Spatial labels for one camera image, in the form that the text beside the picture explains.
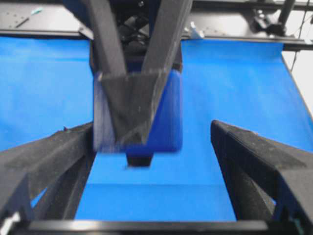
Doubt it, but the black aluminium frame rail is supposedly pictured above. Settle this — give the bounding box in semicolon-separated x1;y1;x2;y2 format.
0;29;313;51

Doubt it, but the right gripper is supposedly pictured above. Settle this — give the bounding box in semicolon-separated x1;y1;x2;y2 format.
86;0;192;144

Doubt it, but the blue block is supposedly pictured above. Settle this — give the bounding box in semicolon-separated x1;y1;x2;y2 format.
93;70;183;155

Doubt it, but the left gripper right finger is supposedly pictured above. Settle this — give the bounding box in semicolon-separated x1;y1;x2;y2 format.
210;120;313;235

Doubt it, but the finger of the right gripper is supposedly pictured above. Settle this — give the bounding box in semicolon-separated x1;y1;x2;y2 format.
126;153;154;167

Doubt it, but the blue table mat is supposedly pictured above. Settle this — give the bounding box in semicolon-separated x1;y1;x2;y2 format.
0;37;313;221

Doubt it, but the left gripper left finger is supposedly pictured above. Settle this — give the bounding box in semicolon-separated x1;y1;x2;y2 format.
0;122;94;235

